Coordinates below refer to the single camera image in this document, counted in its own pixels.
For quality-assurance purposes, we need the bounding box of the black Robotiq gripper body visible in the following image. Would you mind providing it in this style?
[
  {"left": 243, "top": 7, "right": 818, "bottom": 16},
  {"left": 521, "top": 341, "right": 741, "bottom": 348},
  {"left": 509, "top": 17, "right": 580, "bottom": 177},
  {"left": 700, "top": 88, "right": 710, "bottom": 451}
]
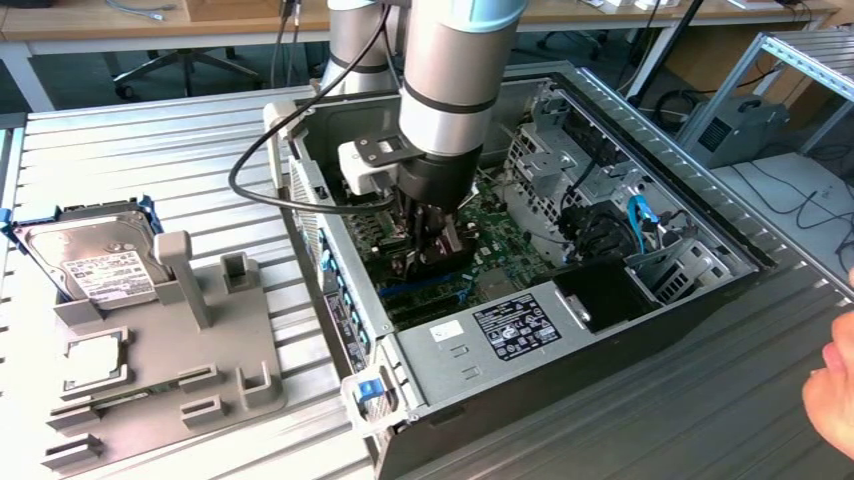
[{"left": 383, "top": 147, "right": 483, "bottom": 271}]

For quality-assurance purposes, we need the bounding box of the Nvidia Quadro graphics card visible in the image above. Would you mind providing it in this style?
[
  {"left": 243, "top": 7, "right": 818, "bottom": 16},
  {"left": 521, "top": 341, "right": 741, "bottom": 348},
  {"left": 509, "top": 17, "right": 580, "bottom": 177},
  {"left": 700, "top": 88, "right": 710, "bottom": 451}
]
[{"left": 357, "top": 234, "right": 477, "bottom": 296}]

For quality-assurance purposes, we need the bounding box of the person's hand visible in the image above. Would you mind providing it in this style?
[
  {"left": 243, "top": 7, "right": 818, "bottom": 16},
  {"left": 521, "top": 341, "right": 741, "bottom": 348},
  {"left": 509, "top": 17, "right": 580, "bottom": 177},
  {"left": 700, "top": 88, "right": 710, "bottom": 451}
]
[{"left": 800, "top": 309, "right": 854, "bottom": 454}]

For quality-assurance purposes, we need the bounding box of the green motherboard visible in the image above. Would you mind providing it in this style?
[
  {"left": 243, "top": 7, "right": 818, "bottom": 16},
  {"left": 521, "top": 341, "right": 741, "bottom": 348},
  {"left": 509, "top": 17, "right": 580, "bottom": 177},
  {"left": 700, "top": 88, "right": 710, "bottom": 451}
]
[{"left": 338, "top": 169, "right": 569, "bottom": 332}]

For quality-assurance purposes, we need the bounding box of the silver chipset heatsink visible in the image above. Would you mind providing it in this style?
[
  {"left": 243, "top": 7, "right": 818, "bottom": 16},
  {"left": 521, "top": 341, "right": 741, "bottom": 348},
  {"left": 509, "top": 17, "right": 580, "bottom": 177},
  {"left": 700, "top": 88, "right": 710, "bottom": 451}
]
[{"left": 474, "top": 268, "right": 521, "bottom": 297}]

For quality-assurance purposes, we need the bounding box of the silver disk bay cage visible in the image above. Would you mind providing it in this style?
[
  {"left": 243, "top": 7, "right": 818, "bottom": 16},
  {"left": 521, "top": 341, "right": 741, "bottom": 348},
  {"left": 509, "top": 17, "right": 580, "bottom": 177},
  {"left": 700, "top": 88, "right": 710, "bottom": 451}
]
[{"left": 503, "top": 82, "right": 762, "bottom": 307}]

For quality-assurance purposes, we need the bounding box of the black office chair base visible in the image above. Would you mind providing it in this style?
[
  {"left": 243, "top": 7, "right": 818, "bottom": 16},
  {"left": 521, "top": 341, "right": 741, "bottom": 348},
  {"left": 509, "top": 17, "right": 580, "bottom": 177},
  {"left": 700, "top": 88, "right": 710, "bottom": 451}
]
[{"left": 521, "top": 28, "right": 610, "bottom": 64}]

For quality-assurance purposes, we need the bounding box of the silver power supply unit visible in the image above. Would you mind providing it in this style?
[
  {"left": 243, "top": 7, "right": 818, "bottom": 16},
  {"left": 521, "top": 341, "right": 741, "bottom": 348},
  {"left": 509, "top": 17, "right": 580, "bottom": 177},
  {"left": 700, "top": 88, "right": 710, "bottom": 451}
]
[{"left": 394, "top": 280, "right": 593, "bottom": 410}]

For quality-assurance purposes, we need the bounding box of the blue case latch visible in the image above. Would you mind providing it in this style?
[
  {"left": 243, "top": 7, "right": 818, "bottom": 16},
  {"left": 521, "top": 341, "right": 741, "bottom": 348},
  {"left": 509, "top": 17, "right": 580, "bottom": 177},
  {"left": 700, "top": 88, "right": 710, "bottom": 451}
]
[{"left": 351, "top": 378, "right": 387, "bottom": 402}]

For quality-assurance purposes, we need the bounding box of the open black PC case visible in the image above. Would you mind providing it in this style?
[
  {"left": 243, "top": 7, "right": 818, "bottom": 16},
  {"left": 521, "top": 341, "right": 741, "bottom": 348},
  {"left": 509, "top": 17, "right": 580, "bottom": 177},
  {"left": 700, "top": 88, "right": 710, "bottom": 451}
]
[{"left": 263, "top": 59, "right": 780, "bottom": 480}]

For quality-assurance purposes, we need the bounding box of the blue disk caddy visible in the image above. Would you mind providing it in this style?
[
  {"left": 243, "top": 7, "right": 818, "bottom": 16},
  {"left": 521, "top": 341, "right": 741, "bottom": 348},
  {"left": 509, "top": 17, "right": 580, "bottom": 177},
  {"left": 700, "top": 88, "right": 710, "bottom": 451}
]
[{"left": 0, "top": 195, "right": 167, "bottom": 242}]

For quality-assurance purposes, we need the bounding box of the grey office chair base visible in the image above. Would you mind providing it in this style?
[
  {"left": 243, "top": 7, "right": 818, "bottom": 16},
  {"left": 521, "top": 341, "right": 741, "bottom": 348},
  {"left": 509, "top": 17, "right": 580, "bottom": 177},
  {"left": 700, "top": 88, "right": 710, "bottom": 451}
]
[{"left": 110, "top": 47, "right": 266, "bottom": 100}]

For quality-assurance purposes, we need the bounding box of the grey control box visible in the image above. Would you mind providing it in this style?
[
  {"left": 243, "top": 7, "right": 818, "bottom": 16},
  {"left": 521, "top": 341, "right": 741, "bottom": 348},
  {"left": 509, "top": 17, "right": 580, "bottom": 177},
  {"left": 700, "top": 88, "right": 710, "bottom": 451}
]
[{"left": 693, "top": 94, "right": 794, "bottom": 170}]

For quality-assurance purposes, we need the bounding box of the brown cardboard box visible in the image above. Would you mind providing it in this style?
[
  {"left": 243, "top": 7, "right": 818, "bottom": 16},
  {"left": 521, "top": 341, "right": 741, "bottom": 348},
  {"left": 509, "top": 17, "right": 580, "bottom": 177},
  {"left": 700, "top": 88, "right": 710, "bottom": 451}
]
[{"left": 185, "top": 0, "right": 283, "bottom": 22}]

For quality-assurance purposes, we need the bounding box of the grey parts rack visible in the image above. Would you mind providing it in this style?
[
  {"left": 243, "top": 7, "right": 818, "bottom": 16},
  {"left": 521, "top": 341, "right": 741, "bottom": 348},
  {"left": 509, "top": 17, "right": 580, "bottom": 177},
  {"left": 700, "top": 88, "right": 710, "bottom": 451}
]
[{"left": 43, "top": 230, "right": 290, "bottom": 474}]

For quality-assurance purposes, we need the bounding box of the silver hard disk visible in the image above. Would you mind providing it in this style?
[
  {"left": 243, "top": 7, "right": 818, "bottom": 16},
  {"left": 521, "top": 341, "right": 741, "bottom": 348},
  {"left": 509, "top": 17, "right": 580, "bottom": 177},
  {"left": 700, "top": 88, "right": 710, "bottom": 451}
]
[{"left": 12, "top": 208, "right": 167, "bottom": 312}]

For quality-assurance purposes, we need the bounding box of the green RAM stick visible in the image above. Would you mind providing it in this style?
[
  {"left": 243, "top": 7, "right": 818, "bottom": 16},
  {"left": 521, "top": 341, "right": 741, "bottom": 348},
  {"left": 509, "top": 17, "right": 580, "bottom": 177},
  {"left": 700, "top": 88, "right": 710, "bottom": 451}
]
[{"left": 92, "top": 379, "right": 186, "bottom": 406}]

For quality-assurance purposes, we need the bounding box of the silver CPU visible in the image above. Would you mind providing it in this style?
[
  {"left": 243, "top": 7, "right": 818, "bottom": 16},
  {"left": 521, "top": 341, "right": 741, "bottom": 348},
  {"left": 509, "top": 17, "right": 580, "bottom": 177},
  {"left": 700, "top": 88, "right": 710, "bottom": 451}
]
[{"left": 63, "top": 333, "right": 130, "bottom": 392}]

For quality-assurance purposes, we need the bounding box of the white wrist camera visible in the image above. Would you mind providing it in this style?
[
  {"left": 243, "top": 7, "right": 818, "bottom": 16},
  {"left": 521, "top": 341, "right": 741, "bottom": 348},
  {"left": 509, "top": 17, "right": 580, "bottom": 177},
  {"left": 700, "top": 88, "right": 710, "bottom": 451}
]
[{"left": 337, "top": 138, "right": 410, "bottom": 197}]

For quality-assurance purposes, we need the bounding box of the black power wire bundle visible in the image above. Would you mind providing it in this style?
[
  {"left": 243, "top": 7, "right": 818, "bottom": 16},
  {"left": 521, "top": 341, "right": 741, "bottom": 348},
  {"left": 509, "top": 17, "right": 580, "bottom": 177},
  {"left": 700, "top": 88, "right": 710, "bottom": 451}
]
[{"left": 558, "top": 202, "right": 633, "bottom": 264}]

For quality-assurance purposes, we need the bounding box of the blue SATA wire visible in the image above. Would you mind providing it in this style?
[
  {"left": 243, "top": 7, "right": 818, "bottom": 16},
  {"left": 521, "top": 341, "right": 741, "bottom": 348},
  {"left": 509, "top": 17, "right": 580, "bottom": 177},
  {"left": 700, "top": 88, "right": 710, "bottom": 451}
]
[{"left": 625, "top": 192, "right": 654, "bottom": 256}]

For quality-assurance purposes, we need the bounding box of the black camera cable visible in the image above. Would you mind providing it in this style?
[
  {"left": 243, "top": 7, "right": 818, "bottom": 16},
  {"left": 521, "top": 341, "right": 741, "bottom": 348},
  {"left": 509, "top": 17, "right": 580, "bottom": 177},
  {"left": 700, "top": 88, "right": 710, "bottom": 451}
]
[{"left": 229, "top": 0, "right": 402, "bottom": 217}]

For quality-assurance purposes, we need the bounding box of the light grey network cable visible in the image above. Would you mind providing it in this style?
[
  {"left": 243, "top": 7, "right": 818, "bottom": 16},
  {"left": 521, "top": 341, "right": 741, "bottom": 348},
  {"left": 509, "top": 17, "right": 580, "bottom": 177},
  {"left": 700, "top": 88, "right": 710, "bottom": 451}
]
[{"left": 105, "top": 0, "right": 181, "bottom": 22}]

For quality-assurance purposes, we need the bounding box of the aluminium slat table frame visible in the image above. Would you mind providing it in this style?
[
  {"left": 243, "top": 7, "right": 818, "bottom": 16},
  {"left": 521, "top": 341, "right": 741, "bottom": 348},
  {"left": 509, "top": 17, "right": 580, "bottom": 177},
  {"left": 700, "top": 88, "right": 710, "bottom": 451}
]
[{"left": 674, "top": 28, "right": 854, "bottom": 301}]

